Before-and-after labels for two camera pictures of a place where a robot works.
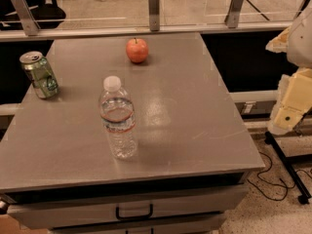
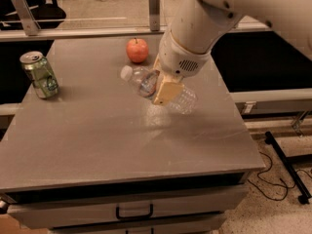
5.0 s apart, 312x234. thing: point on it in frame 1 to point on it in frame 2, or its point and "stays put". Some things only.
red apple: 136,50 stays put
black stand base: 287,161 stays put
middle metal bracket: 154,9 stays put
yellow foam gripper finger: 280,43 to 157,63
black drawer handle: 151,213 stays put
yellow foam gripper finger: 293,100 to 170,87
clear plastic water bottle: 118,117 to 145,79
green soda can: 42,78 stays put
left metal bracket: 23,11 stays put
